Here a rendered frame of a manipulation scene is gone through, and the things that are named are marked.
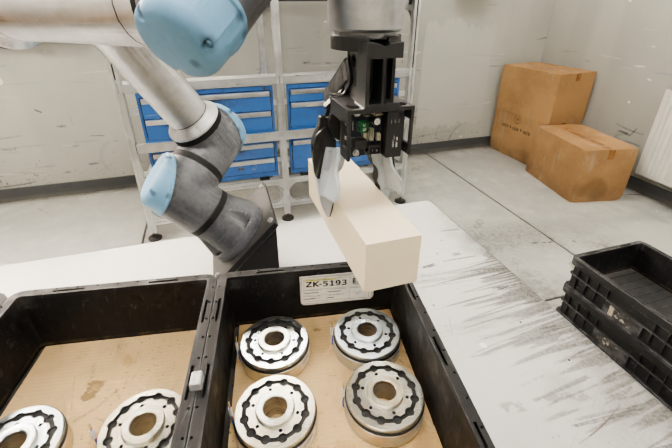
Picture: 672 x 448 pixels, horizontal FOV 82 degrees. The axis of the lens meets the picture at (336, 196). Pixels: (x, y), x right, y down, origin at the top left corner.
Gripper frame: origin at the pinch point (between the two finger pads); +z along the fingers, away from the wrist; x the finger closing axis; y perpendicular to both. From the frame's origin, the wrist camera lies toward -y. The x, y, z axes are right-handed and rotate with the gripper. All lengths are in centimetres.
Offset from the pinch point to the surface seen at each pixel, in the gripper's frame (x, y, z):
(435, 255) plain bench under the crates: 36, -33, 39
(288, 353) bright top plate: -10.0, 1.3, 22.7
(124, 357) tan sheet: -33.7, -8.2, 26.0
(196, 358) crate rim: -21.6, 4.7, 15.9
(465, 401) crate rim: 6.3, 19.4, 15.8
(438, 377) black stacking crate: 6.4, 14.2, 18.4
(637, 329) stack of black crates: 87, -8, 57
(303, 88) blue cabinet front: 36, -186, 24
